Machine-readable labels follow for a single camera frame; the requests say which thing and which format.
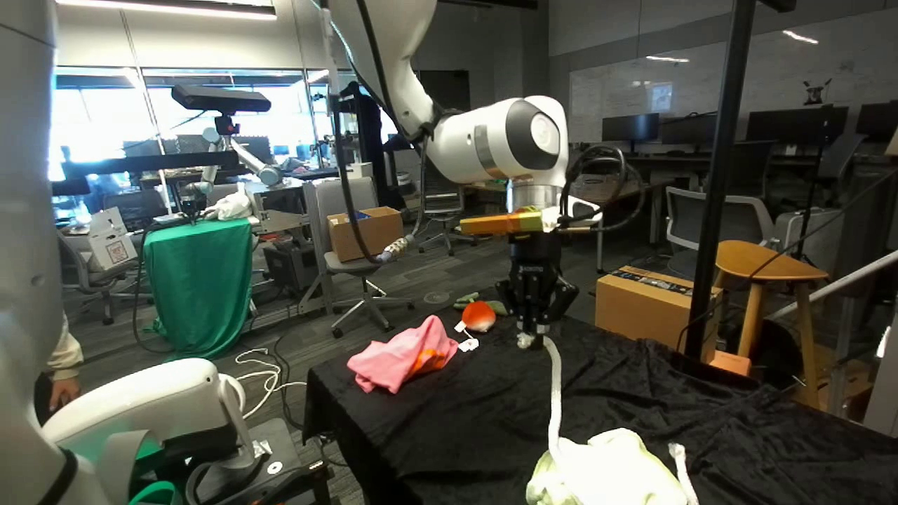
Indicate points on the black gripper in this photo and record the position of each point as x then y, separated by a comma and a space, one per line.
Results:
538, 281

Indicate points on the orange plush toy with tag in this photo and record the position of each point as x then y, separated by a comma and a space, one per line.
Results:
480, 319

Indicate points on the large pale yellow cloth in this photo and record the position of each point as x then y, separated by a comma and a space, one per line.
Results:
607, 468

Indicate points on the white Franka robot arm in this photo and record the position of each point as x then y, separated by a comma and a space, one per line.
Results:
494, 141

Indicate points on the forearm in beige sleeve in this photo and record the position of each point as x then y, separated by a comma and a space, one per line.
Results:
67, 355

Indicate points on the bystander bare hand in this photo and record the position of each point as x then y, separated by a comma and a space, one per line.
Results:
60, 392

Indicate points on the cardboard box with black tape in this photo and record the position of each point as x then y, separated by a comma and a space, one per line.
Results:
646, 311

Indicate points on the black velvet tablecloth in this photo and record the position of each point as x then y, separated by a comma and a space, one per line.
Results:
450, 421

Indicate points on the pink cloth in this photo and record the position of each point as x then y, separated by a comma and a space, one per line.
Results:
403, 355

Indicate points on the long wooden desk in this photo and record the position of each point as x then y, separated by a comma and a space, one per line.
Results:
654, 191

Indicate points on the small open cardboard box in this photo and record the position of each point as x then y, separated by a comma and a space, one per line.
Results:
361, 235

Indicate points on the small pale yellow cloth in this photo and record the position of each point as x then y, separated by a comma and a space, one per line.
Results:
654, 490

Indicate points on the black computer monitor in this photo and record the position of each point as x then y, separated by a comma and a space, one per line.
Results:
879, 118
795, 128
629, 128
692, 131

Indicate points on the tall metal pole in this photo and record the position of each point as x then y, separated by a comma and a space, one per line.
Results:
720, 186

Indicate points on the wooden stool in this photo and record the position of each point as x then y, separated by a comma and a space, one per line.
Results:
760, 259

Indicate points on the light framed mesh office chair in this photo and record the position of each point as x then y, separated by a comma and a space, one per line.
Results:
746, 221

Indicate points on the grey swivel office chair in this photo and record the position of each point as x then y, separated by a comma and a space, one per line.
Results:
326, 198

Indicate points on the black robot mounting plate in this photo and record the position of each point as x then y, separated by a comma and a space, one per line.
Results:
283, 472

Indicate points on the white leaning rod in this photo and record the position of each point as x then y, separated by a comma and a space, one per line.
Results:
844, 280

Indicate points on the green draped cloth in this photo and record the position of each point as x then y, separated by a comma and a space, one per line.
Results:
198, 281

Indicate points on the white labelled box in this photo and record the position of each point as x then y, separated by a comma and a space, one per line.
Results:
111, 243

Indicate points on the orange green wrist camera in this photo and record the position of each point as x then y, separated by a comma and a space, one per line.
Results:
506, 224

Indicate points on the black drone wall figure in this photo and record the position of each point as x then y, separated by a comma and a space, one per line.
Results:
816, 90

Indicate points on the black camera on tripod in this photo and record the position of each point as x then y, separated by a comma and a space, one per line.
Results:
219, 99

